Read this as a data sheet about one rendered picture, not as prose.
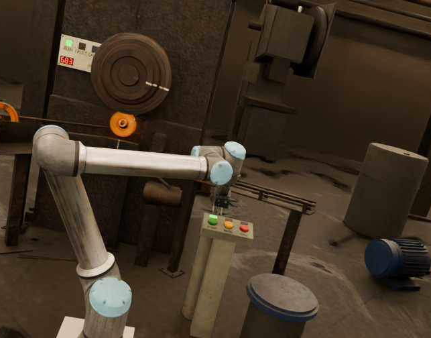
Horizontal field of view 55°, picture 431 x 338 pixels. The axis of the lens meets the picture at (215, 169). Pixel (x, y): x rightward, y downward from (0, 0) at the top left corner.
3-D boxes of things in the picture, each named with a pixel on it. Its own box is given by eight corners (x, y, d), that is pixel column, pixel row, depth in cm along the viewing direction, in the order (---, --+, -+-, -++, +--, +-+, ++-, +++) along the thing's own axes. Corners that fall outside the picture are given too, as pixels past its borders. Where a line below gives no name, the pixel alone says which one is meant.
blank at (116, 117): (114, 138, 259) (113, 139, 256) (107, 113, 255) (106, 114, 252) (139, 133, 259) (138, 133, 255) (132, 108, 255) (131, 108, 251)
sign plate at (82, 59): (58, 64, 257) (62, 34, 253) (100, 74, 259) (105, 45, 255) (57, 64, 255) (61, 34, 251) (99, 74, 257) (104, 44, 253)
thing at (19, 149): (-22, 238, 246) (-10, 119, 228) (26, 235, 262) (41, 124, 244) (-17, 255, 230) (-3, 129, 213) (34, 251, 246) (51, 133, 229)
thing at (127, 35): (108, 19, 243) (183, 52, 248) (83, 95, 254) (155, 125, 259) (106, 18, 237) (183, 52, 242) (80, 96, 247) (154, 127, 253)
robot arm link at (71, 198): (90, 316, 164) (21, 141, 132) (86, 290, 179) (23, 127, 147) (129, 302, 168) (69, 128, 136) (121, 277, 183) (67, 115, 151)
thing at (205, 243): (182, 305, 229) (204, 218, 217) (204, 310, 230) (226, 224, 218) (181, 318, 218) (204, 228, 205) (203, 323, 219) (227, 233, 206)
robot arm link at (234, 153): (220, 139, 169) (242, 139, 173) (213, 163, 176) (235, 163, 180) (228, 152, 162) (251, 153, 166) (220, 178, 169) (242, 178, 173)
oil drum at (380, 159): (336, 213, 471) (360, 137, 450) (385, 224, 476) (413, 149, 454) (353, 235, 414) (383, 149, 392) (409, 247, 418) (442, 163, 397)
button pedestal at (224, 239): (177, 320, 216) (204, 210, 201) (222, 329, 218) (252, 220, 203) (174, 340, 200) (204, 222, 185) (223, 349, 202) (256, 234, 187)
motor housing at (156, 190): (131, 255, 270) (148, 177, 257) (165, 262, 271) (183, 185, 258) (128, 264, 257) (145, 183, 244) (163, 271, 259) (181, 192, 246)
